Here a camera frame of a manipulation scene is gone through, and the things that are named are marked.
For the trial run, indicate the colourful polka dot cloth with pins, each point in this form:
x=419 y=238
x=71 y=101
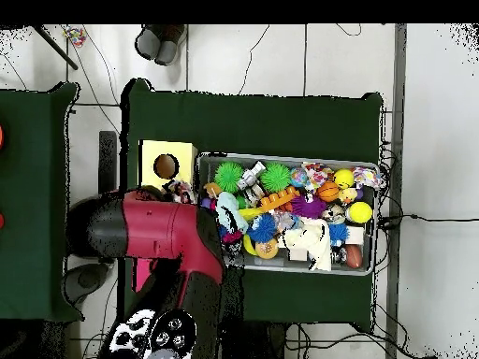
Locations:
x=181 y=191

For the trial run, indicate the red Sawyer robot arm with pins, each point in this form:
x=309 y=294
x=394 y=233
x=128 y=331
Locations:
x=165 y=228

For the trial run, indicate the wooden box with three holes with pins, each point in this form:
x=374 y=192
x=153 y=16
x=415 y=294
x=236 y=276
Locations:
x=150 y=153

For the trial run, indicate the mint green foam cloth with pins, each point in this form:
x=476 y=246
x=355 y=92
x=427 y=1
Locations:
x=228 y=209

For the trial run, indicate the green spiky ball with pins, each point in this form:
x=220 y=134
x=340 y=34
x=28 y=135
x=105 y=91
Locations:
x=275 y=177
x=228 y=177

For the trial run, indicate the blue spiky ball with eyes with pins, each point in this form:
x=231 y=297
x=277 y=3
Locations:
x=262 y=228

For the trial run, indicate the orange plastic toy block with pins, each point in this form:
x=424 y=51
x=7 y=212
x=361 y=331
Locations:
x=277 y=200

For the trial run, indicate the purple furry monster toy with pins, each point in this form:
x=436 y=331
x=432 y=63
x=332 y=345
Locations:
x=308 y=206

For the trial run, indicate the cream knitted cloth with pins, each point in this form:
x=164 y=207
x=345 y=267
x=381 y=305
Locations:
x=310 y=243

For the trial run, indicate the dark green table cloth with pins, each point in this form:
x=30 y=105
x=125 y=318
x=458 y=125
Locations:
x=30 y=224
x=247 y=112

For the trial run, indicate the orange toy basketball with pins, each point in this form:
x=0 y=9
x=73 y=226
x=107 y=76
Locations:
x=328 y=191

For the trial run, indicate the yellow ball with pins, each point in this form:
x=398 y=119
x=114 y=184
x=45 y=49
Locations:
x=344 y=178
x=359 y=212

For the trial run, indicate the person's foot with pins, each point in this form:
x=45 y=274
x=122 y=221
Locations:
x=171 y=46
x=148 y=41

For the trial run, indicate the grey round stand base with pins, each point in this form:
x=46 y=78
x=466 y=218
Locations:
x=88 y=280

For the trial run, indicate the small colourful floor toy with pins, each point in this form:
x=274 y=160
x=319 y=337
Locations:
x=73 y=35

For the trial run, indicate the thin black rod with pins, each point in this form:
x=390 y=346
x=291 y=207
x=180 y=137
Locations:
x=54 y=45

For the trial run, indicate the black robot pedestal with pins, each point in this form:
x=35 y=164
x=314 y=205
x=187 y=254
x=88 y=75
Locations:
x=258 y=340

